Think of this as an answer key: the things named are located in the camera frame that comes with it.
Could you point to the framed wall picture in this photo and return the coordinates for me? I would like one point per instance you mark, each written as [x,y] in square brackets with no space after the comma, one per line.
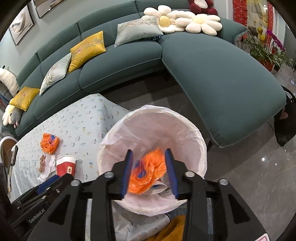
[22,25]
[46,7]

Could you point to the small yellow embroidered cushion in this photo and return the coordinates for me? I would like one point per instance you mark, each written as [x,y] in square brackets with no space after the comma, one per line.
[23,97]

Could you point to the red monkey plush toy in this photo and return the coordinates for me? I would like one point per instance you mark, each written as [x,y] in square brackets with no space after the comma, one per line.
[196,8]

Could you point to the grey-blue embroidered cushion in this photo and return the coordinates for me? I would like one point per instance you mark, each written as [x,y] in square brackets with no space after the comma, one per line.
[136,31]
[53,74]

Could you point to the yellow cloth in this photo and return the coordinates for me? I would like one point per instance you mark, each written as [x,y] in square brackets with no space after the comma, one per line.
[173,229]

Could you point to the floral light blue tablecloth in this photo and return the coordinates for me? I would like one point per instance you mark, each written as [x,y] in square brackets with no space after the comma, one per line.
[81,120]

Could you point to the black comb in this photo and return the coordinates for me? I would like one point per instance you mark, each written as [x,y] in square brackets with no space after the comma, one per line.
[14,154]

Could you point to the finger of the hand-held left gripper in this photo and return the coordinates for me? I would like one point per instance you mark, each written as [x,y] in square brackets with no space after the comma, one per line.
[46,184]

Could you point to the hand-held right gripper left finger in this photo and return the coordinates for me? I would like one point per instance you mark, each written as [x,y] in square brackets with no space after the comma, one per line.
[127,178]

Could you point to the red paper cup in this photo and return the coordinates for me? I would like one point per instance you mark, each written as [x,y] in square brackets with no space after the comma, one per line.
[66,168]

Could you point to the green sectional sofa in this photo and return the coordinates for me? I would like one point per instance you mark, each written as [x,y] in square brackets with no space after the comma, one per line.
[208,81]

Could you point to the large yellow embroidered cushion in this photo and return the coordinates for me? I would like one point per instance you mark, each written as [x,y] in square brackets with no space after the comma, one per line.
[86,49]

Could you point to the black bag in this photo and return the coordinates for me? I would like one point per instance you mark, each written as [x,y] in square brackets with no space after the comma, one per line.
[284,129]

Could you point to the white flower cushion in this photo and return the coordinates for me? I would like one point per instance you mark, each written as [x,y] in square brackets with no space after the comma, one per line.
[7,115]
[164,22]
[200,20]

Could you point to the bin with white plastic liner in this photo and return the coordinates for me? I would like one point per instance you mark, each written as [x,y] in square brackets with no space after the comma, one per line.
[161,125]

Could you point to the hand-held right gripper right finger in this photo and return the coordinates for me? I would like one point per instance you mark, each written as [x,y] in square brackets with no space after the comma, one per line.
[172,176]

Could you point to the orange plastic bag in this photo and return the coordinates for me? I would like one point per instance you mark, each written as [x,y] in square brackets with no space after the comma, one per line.
[148,171]
[48,143]

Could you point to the red wall decoration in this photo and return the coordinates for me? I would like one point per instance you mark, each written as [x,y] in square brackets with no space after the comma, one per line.
[238,11]

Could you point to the cream paper bowl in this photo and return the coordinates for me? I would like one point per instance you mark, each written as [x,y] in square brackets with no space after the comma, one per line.
[159,186]

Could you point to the purple orchid plant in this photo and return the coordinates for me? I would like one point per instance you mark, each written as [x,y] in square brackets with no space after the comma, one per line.
[276,40]

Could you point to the grey plush toy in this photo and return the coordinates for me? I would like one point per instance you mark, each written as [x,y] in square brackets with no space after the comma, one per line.
[16,118]

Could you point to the white crumpled tissue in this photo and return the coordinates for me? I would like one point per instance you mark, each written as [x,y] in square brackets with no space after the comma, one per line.
[49,168]

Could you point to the potted green plant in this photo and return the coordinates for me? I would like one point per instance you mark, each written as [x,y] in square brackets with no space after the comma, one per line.
[259,48]

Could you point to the brown food scraps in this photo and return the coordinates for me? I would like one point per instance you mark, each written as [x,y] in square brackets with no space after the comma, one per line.
[42,163]

